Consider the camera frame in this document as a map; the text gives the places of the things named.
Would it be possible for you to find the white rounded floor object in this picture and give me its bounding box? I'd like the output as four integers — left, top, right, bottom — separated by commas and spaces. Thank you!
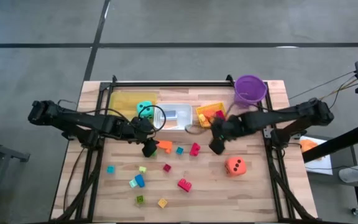
338, 164, 358, 184

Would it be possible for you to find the tan floor cable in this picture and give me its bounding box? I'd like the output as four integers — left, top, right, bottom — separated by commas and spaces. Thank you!
318, 79, 358, 103

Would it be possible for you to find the white paper sheet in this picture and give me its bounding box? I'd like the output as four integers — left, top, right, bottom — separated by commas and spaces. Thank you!
298, 136, 334, 176

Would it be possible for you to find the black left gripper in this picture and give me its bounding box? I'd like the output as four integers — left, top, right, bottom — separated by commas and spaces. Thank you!
126, 117, 158, 157

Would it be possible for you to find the purple monster face bucket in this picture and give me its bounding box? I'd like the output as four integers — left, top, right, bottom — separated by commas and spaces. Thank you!
234, 74, 268, 109

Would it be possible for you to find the white plastic bin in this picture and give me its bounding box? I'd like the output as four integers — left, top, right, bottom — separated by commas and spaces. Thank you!
152, 103, 194, 132

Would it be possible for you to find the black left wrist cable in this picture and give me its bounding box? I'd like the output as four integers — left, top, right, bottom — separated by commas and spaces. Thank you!
137, 105, 167, 135

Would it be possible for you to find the grey floor cable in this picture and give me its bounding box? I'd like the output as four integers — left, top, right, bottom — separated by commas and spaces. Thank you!
287, 70, 357, 101

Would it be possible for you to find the blue toy block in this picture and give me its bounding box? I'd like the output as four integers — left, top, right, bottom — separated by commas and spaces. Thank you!
134, 174, 146, 189

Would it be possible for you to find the large red toy block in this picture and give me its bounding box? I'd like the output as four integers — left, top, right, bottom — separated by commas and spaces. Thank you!
177, 178, 193, 193

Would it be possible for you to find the yellow translucent plastic bin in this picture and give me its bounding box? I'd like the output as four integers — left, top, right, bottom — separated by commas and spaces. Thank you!
109, 91, 158, 121

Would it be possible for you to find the orange foam die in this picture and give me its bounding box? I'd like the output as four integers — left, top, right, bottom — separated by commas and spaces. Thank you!
224, 156, 247, 177

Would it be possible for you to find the orange object on paper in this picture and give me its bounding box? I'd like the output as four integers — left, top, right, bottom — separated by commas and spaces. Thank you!
300, 139, 320, 154

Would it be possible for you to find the blue card white frame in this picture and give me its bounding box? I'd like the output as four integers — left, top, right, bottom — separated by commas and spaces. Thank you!
163, 110, 179, 121

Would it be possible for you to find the red stepped toy block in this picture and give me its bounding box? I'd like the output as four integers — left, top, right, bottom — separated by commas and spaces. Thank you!
189, 142, 201, 157

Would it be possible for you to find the yellow mesh basket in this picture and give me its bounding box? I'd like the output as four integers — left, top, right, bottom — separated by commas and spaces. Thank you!
195, 101, 228, 129

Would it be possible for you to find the orange stepped toy block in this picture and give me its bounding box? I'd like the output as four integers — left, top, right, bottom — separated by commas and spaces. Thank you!
204, 108, 218, 121

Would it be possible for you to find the orange long toy block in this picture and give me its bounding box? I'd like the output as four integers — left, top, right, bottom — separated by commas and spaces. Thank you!
157, 139, 173, 155

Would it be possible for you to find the teal foam die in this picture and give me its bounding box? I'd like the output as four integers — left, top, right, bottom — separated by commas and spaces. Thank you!
136, 100, 154, 119

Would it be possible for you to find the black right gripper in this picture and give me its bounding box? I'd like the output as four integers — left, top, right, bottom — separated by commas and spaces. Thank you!
209, 115, 247, 156

